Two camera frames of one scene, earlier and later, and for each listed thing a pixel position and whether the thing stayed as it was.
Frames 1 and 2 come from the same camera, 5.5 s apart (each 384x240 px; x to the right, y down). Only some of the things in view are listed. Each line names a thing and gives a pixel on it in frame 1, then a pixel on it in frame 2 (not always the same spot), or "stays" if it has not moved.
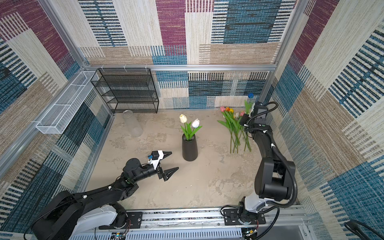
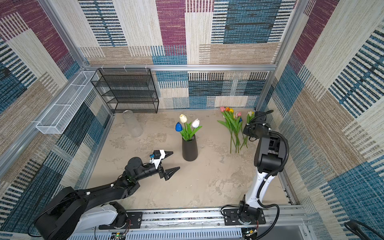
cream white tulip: (187, 129) stays
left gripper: (163, 175) stays
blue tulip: (248, 107) to (178, 128)
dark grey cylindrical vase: (189, 148) stays
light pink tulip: (242, 113) to (239, 114)
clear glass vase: (133, 125) stays
